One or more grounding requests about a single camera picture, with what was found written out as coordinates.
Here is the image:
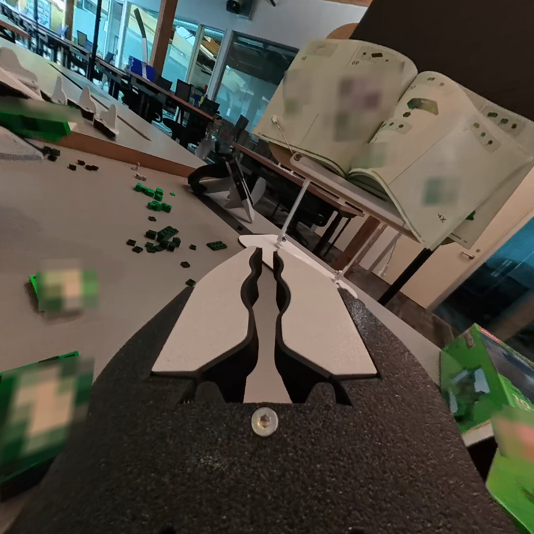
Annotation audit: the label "black office chair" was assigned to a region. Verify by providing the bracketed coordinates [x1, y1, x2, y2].
[254, 175, 334, 234]

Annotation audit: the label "scattered dark green lego pieces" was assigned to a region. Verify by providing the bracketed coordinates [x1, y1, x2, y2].
[42, 146, 197, 288]

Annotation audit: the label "green lego creeper head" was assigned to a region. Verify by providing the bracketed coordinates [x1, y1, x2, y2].
[0, 350, 94, 500]

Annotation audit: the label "spare hand-held gripper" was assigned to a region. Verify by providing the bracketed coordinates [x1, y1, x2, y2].
[187, 160, 268, 224]

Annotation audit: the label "green lego assembly white brick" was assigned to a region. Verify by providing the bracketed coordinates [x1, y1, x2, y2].
[0, 113, 72, 142]

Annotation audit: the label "open lego instruction booklet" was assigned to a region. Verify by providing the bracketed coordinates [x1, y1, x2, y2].
[252, 38, 534, 249]

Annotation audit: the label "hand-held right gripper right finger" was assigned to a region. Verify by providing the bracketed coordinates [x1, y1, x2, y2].
[273, 250, 378, 380]

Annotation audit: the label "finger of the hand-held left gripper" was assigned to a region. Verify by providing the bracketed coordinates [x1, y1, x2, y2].
[0, 126, 46, 162]

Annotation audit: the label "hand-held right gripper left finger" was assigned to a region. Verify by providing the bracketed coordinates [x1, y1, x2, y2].
[151, 246, 263, 375]

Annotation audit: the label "scattered bright green lego pieces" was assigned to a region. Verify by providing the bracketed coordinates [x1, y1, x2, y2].
[134, 181, 176, 214]

